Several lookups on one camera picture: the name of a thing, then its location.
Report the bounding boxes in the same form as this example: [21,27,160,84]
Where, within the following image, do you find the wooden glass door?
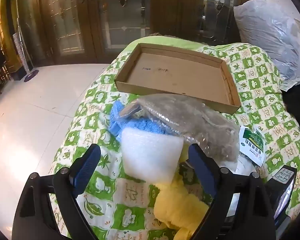
[37,0,259,58]

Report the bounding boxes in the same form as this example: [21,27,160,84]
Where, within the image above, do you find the green white medicine packet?
[239,126,267,167]

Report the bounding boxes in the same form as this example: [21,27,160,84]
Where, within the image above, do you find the clear bag with grey plush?
[119,94,240,163]

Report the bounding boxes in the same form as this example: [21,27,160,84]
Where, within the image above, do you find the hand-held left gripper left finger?
[12,144,102,240]

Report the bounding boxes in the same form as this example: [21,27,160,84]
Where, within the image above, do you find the yellow towel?
[152,155,213,240]

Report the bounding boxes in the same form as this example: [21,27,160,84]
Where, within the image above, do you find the wooden chairs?
[0,45,12,108]

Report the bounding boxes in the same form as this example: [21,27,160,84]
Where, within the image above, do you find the light green bedsheet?
[129,35,208,52]

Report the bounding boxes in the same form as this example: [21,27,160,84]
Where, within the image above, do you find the shallow cardboard box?
[114,42,241,115]

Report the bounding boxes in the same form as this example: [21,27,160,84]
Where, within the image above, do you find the floor stand with purple base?
[12,22,40,83]

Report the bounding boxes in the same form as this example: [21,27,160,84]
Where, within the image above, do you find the large clear plastic bag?
[233,0,300,80]

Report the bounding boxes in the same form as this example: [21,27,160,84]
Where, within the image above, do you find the white foam block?
[121,128,184,183]

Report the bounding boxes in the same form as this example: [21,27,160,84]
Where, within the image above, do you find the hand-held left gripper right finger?
[187,143,277,240]

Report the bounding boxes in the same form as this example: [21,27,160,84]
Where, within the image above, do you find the green white printed blanket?
[49,40,300,240]

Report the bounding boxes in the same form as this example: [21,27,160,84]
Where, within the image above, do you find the blue towel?
[107,101,170,143]

